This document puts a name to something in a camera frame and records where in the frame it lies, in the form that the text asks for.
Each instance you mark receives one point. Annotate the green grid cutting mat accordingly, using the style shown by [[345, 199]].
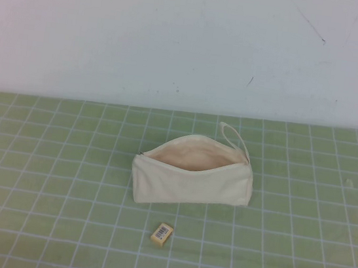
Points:
[[27, 186]]

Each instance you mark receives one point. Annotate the cream fabric pencil case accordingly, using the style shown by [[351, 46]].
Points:
[[188, 185]]

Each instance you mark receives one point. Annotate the yellow eraser with barcode label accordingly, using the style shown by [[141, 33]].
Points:
[[161, 235]]

